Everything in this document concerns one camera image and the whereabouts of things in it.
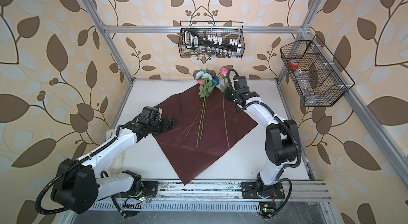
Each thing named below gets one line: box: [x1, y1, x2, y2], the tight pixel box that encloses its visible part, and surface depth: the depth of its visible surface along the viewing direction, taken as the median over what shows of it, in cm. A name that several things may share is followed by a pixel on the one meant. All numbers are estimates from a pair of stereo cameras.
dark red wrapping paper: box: [154, 86, 259, 186], surface depth 94 cm
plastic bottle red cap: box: [288, 59, 319, 97], surface depth 80 cm
